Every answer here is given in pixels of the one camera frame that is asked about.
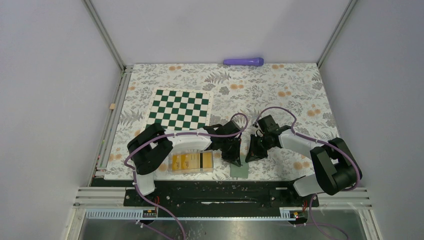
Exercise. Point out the purple cylinder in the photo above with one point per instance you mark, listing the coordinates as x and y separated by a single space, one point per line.
257 62

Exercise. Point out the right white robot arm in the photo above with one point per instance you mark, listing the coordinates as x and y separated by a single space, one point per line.
335 169

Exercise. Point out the green white chessboard mat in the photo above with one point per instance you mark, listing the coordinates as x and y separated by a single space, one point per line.
179 109

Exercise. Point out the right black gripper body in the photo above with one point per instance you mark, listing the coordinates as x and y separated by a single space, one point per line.
268 145

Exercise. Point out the green leather card holder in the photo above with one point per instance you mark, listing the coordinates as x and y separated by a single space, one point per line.
242 171

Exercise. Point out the clear plastic card box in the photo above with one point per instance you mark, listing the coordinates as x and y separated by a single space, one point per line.
189 171

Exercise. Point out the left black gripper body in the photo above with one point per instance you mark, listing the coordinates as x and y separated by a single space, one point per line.
235 138

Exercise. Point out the floral tablecloth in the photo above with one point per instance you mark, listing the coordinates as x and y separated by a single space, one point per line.
287 92

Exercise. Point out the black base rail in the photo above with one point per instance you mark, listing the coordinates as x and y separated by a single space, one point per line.
218 199

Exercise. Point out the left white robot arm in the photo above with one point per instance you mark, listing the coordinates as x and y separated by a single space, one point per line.
153 145

